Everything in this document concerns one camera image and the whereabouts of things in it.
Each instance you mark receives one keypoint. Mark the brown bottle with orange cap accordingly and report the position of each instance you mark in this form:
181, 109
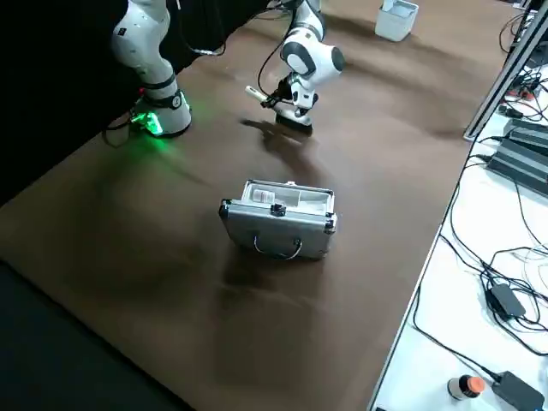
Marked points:
460, 387

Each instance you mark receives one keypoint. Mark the white hand brush black bristles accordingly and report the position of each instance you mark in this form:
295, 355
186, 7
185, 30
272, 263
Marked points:
252, 91

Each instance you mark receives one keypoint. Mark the white plastic trash can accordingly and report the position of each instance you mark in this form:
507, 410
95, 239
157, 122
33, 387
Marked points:
396, 27

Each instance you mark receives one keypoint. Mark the small dark grey metal box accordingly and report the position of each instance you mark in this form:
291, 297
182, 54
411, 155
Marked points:
531, 130

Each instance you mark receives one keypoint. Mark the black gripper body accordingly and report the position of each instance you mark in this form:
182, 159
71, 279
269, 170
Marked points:
285, 91

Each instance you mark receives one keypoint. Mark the black power adapter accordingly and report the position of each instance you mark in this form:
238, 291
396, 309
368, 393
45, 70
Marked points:
507, 299
518, 398

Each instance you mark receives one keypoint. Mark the silver aluminium case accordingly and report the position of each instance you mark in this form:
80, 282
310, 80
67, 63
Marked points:
278, 231

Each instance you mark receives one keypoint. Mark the aluminium profile post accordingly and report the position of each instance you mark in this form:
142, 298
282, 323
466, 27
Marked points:
498, 81

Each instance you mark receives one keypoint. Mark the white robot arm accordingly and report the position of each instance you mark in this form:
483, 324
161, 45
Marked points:
141, 47

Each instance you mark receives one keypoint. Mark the large dark grey metal box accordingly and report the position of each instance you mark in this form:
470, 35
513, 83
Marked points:
522, 167

